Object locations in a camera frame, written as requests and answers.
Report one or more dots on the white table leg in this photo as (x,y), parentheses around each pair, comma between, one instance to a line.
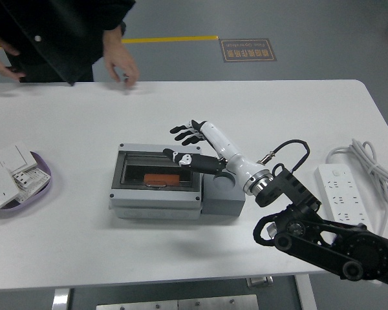
(305,294)
(62,300)

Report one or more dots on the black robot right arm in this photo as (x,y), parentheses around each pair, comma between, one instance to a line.
(294,190)

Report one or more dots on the purple tray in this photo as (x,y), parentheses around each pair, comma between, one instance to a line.
(35,199)

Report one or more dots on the metal table bracket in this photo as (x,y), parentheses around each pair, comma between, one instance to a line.
(260,281)

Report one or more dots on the grey metal base plate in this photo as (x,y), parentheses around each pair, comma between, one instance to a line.
(178,304)

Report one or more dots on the person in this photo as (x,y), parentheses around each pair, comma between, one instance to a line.
(58,38)

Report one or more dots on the person's left hand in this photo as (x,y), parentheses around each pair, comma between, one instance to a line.
(118,55)

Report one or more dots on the brown floor sign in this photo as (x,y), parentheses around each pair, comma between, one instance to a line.
(248,50)

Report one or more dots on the grey cube with round hole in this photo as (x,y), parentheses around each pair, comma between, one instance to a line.
(223,203)

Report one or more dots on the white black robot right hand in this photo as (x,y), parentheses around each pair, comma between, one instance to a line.
(236,159)

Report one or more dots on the yellow floor tape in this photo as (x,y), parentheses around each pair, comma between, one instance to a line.
(171,39)

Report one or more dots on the white power strip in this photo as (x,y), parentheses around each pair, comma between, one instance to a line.
(346,200)

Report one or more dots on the grey box with clear lid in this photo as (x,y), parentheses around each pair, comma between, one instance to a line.
(155,206)

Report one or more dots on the white wall switch plate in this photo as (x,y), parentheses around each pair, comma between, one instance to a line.
(14,158)

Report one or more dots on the orange cylinder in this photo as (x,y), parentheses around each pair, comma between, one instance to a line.
(161,178)

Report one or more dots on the white socket module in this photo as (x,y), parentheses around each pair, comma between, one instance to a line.
(29,177)

